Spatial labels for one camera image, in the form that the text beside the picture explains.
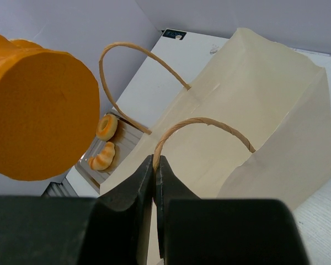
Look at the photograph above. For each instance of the sesame twisted bread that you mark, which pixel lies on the sesame twisted bread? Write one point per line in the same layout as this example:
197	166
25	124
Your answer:
49	110

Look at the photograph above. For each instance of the beige paper bag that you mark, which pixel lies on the beige paper bag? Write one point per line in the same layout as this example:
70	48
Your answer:
278	98

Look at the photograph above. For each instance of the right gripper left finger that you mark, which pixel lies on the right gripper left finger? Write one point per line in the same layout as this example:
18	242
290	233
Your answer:
111	229

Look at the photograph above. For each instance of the fake croissant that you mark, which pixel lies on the fake croissant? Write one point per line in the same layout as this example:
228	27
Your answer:
104	159

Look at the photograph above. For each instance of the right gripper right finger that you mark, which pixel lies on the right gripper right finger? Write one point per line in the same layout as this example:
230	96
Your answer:
192	230

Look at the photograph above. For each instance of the left blue table label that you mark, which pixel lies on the left blue table label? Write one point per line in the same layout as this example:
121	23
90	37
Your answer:
174	34

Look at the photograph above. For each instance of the plain orange donut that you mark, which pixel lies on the plain orange donut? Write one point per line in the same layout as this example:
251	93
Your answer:
107	127

